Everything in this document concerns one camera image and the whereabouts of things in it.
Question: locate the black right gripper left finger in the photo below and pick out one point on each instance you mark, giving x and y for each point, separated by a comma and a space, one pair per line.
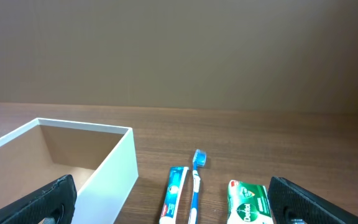
52, 203

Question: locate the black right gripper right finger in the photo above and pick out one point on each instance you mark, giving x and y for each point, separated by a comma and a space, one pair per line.
291, 203

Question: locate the green white soap pack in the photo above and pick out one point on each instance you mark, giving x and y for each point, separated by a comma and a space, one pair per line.
247, 204

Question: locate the white open box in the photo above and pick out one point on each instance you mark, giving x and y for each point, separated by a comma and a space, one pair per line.
101, 159

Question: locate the blue white toothbrush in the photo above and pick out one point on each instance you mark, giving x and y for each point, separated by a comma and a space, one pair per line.
199, 160

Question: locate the blue white toothpaste tube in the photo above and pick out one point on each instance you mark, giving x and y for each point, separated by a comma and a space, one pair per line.
176, 180

